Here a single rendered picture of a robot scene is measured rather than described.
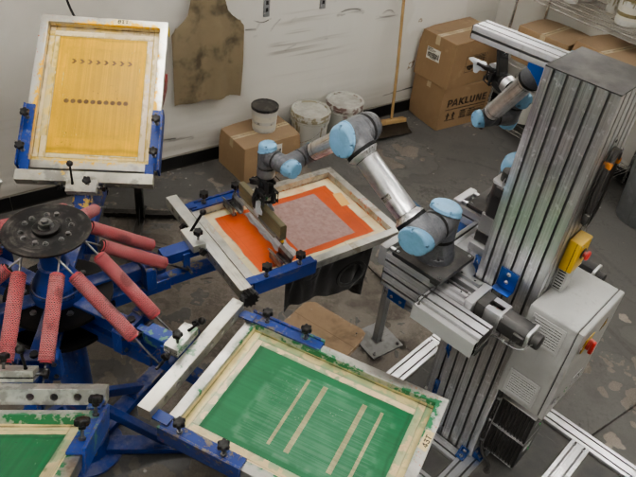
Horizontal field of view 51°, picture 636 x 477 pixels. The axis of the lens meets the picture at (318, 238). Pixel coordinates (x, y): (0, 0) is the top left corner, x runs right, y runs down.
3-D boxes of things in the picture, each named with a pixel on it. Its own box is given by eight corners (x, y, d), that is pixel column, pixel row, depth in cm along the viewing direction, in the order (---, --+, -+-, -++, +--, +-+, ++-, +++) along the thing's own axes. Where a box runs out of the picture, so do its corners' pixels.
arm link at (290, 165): (309, 156, 261) (289, 145, 266) (290, 167, 254) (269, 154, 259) (308, 173, 266) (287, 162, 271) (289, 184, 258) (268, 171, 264)
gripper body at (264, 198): (262, 208, 274) (264, 184, 267) (252, 198, 280) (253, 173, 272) (278, 203, 278) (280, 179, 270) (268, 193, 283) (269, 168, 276)
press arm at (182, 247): (197, 245, 279) (197, 236, 276) (203, 254, 276) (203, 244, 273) (158, 257, 271) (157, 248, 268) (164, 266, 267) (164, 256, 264)
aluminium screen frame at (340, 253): (329, 172, 340) (329, 167, 338) (401, 237, 305) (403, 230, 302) (187, 214, 302) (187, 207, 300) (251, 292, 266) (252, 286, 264)
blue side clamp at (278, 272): (309, 266, 284) (310, 254, 280) (315, 273, 281) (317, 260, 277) (247, 289, 270) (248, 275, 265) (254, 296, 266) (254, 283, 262)
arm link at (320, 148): (386, 98, 238) (303, 139, 275) (368, 108, 231) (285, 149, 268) (400, 128, 239) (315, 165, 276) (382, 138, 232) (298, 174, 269)
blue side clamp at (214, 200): (245, 198, 318) (245, 185, 314) (250, 203, 315) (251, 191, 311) (187, 215, 304) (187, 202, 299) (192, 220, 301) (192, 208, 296)
